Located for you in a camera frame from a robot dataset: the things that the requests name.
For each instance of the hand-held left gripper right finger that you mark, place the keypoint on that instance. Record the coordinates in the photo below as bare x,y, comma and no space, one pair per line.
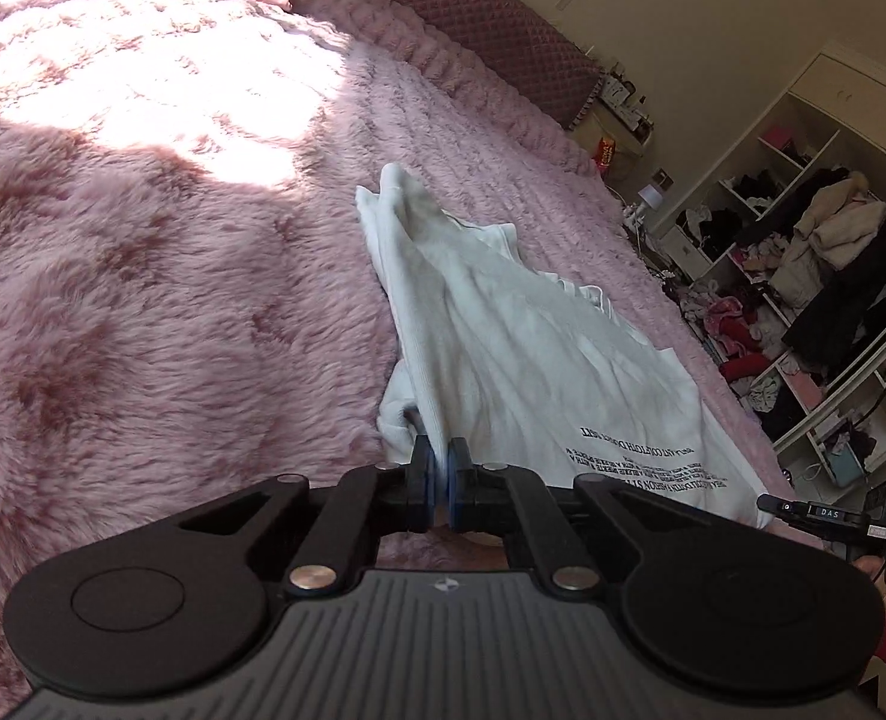
452,484

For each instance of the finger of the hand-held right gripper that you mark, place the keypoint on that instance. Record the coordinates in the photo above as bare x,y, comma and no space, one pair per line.
780,506

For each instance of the small white lamp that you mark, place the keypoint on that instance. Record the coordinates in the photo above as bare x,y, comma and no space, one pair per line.
650,196

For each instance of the pink quilted headboard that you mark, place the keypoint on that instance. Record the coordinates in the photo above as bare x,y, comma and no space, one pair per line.
488,15

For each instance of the red snack bag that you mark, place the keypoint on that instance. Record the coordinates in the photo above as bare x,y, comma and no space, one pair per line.
608,151

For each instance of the wall switch plate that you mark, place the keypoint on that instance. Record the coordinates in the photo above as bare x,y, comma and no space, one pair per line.
664,179

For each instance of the cream nightstand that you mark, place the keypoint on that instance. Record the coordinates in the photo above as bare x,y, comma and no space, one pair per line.
615,120

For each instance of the person's right hand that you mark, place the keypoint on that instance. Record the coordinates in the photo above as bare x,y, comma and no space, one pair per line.
871,567

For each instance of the pink fluffy blanket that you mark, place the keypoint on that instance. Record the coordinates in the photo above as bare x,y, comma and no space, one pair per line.
150,300

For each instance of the black hanging coat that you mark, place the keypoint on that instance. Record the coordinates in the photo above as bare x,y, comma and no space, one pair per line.
840,330

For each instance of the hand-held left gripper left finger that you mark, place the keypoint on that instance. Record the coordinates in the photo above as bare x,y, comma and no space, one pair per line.
431,481

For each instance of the teal bag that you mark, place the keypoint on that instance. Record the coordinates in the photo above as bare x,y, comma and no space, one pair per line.
847,467

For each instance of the white printed sweatshirt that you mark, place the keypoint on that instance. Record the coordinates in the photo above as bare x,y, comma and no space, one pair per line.
525,360

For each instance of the white open wardrobe shelf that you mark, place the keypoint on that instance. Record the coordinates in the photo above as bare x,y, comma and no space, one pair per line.
810,127

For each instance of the beige fur-hood coat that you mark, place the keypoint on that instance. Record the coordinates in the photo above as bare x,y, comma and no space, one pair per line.
832,232

